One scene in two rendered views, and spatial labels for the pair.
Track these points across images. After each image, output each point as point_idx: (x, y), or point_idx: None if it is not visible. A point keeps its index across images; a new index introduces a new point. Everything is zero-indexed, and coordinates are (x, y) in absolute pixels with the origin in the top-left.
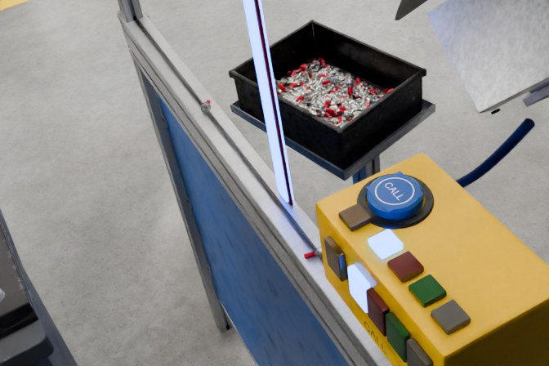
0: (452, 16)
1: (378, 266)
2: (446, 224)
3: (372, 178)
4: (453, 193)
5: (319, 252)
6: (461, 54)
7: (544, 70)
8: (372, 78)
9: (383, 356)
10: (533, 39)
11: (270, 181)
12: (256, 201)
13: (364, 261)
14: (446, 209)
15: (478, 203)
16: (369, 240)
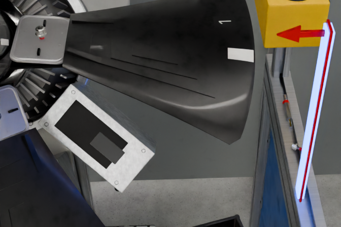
0: (142, 140)
1: None
2: None
3: (299, 1)
4: None
5: (297, 143)
6: (149, 141)
7: (116, 108)
8: None
9: (290, 93)
10: (112, 108)
11: (304, 215)
12: (320, 204)
13: None
14: None
15: None
16: None
